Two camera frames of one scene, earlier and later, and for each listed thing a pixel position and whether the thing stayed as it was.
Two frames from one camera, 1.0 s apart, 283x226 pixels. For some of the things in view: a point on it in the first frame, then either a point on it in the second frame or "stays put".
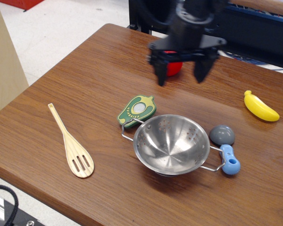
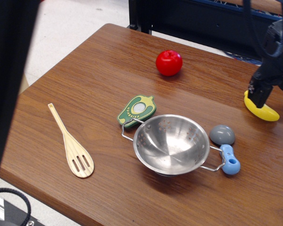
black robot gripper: (186, 41) → (272, 72)
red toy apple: (173, 68) stays put
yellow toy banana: (259, 108) stays put
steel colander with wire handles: (171, 145) stays put
